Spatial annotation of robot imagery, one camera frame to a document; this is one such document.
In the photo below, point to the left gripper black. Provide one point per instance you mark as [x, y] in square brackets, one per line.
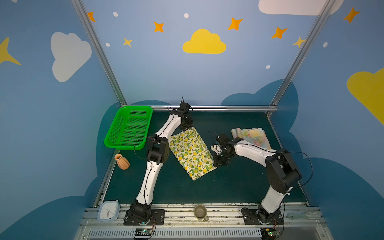
[187, 121]

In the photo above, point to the lemon print skirt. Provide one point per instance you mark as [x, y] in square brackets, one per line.
[192, 153]

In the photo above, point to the green circuit board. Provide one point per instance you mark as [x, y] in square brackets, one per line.
[269, 234]
[143, 234]

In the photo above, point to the terracotta ribbed vase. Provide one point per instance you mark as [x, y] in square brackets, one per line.
[122, 162]

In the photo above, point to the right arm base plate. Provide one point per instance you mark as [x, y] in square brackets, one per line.
[262, 217]

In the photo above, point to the olive ceramic mug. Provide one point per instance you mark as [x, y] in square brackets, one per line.
[201, 213]

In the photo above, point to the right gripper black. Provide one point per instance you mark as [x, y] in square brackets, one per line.
[220, 154]

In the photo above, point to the aluminium frame back rail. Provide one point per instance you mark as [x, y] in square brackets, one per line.
[220, 108]

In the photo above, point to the right green circuit board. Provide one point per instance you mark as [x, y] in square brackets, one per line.
[269, 234]

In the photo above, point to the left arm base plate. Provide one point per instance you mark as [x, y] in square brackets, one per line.
[155, 216]

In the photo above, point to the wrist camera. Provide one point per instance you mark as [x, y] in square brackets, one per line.
[220, 143]
[184, 107]

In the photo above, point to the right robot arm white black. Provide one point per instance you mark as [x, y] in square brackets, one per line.
[282, 171]

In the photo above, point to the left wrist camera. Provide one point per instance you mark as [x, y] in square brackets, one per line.
[184, 107]

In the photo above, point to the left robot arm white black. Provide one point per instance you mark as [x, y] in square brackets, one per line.
[157, 155]

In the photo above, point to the white square clock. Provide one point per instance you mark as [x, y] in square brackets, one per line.
[109, 211]

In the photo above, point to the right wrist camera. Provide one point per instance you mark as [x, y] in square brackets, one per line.
[220, 143]

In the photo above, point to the pastel floral skirt pink flowers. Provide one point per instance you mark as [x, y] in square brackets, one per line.
[255, 136]

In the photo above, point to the left green circuit board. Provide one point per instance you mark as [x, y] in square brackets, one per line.
[143, 234]

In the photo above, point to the green plastic basket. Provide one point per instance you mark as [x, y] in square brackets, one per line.
[129, 128]

